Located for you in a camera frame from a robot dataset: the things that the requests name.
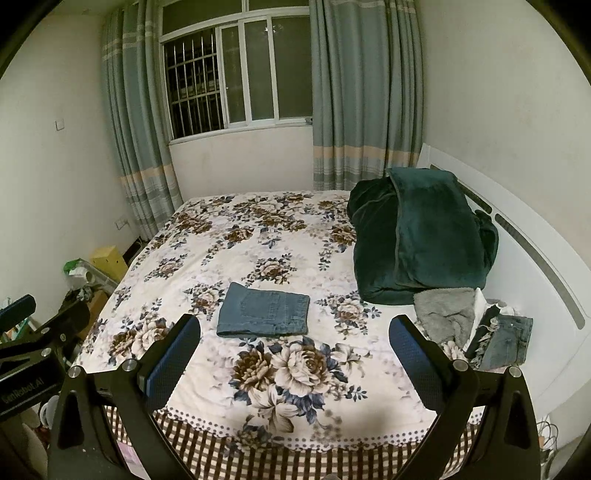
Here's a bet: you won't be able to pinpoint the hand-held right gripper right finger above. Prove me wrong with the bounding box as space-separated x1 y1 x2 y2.
389 315 542 480

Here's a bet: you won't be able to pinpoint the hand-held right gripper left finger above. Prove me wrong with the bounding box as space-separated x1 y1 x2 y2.
46 314 202 480

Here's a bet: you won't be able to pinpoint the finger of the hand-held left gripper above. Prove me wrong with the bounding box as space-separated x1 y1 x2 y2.
28 302 91 356
0 295 37 331

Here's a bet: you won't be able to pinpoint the blue jeans pants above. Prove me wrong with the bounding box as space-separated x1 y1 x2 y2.
216 281 311 339

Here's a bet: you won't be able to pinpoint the white bucket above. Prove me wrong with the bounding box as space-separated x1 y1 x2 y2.
37 397 61 432

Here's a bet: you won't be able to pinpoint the cardboard box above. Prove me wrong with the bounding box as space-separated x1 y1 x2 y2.
85 288 112 324

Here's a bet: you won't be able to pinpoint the grey fleece cloth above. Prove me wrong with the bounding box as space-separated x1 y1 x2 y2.
413 287 478 347

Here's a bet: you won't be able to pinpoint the dark patterned cloth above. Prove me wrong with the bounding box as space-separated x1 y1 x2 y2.
464 305 502 367

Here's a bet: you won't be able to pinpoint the yellow box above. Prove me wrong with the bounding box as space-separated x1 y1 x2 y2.
90 246 129 282

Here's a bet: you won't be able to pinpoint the white cloth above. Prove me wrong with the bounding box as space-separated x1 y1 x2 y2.
464 288 509 354

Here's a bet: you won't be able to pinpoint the folded grey jeans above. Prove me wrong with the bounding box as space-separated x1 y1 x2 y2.
480 314 534 370

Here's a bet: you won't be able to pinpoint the white headboard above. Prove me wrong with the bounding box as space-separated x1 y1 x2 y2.
418 143 591 416

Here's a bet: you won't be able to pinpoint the dark green blanket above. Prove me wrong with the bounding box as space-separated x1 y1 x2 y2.
346 167 500 306

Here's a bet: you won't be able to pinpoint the bed with floral sheet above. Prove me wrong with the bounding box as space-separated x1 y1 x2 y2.
69 189 546 480

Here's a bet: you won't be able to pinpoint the grey-blue curtain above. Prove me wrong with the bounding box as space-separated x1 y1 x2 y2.
308 0 424 191
100 0 183 241

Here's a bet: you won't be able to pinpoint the window with metal bars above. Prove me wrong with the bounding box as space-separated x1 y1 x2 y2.
159 0 315 141

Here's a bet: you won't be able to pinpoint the white cable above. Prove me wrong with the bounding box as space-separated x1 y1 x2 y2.
537 410 560 463

